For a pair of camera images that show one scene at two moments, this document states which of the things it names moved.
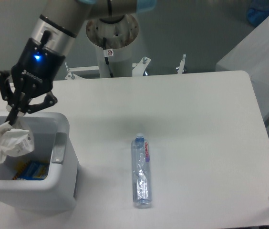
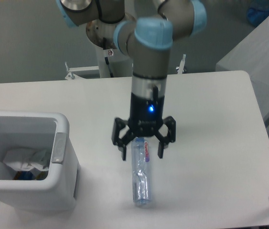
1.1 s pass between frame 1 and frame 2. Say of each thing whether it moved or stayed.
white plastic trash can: stayed
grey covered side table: stayed
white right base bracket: stayed
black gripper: moved
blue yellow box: stayed
